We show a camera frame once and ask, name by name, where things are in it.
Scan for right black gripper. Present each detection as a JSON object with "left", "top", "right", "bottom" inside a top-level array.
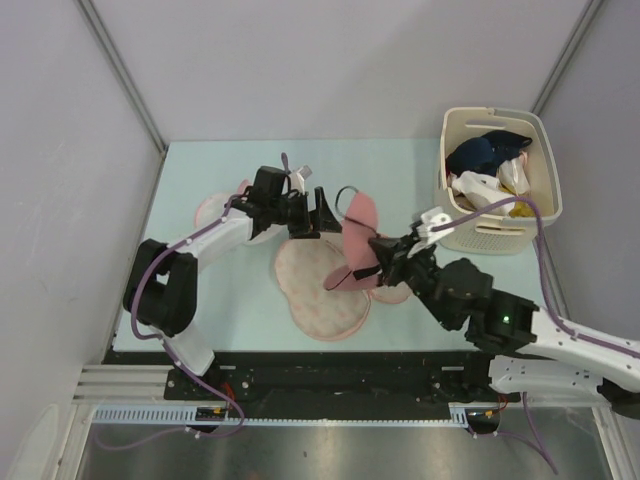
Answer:
[{"left": 369, "top": 232, "right": 454, "bottom": 329}]

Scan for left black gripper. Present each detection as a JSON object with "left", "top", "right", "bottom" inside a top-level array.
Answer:
[{"left": 269, "top": 187, "right": 342, "bottom": 240}]

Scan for dusty pink bra black straps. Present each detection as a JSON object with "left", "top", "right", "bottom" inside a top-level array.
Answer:
[{"left": 323, "top": 185, "right": 389, "bottom": 294}]

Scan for floral orange bra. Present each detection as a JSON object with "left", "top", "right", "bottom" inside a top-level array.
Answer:
[{"left": 274, "top": 239, "right": 410, "bottom": 341}]

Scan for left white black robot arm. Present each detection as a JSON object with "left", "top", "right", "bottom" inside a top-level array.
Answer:
[{"left": 123, "top": 166, "right": 341, "bottom": 400}]

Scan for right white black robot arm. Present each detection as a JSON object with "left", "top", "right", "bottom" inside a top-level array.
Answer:
[{"left": 368, "top": 235, "right": 639, "bottom": 419}]

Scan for cream plastic laundry basket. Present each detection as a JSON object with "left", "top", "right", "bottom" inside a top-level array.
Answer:
[{"left": 435, "top": 107, "right": 563, "bottom": 255}]

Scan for white pink plastic bag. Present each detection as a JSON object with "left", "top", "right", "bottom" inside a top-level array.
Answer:
[{"left": 497, "top": 151, "right": 531, "bottom": 195}]

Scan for dark navy garment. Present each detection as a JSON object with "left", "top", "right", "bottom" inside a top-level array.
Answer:
[{"left": 445, "top": 130, "right": 533, "bottom": 176}]

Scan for yellow garment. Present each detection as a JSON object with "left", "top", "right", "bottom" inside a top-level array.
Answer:
[{"left": 500, "top": 184, "right": 535, "bottom": 218}]

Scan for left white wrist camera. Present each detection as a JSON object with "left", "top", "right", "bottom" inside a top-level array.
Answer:
[{"left": 288, "top": 165, "right": 312, "bottom": 194}]

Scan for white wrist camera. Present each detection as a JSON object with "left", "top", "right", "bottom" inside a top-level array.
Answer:
[
  {"left": 288, "top": 165, "right": 312, "bottom": 194},
  {"left": 411, "top": 207, "right": 454, "bottom": 246}
]

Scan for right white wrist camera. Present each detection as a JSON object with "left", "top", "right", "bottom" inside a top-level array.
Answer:
[{"left": 411, "top": 207, "right": 454, "bottom": 246}]

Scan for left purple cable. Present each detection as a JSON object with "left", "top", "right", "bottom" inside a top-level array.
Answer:
[{"left": 128, "top": 152, "right": 291, "bottom": 441}]

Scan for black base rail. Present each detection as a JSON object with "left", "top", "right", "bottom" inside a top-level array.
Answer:
[{"left": 102, "top": 349, "right": 506, "bottom": 420}]

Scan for white slotted cable duct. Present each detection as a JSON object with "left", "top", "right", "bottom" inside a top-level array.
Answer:
[{"left": 93, "top": 404, "right": 486, "bottom": 428}]

